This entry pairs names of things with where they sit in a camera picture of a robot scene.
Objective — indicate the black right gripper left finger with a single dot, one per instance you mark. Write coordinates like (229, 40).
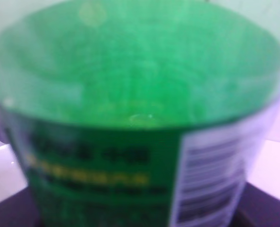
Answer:
(20, 210)

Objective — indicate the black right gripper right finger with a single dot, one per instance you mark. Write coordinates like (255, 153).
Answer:
(257, 209)

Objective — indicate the green soda bottle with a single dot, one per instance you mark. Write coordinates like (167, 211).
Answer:
(138, 113)

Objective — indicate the white ceramic mug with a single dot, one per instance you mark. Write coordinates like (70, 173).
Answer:
(12, 180)

